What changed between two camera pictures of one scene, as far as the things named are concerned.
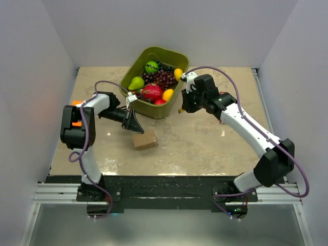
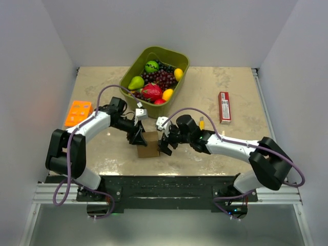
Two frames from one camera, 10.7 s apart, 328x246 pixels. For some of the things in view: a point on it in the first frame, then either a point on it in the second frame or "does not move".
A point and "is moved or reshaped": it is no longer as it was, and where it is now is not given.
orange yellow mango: [168, 94] does not move
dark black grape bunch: [163, 66] does not move
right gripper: [187, 105] -> [168, 140]
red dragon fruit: [152, 91] does not move
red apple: [160, 101] does not move
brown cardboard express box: [146, 140] is moved or reshaped
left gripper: [131, 123] -> [134, 136]
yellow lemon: [178, 73] does not move
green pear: [137, 83] does not move
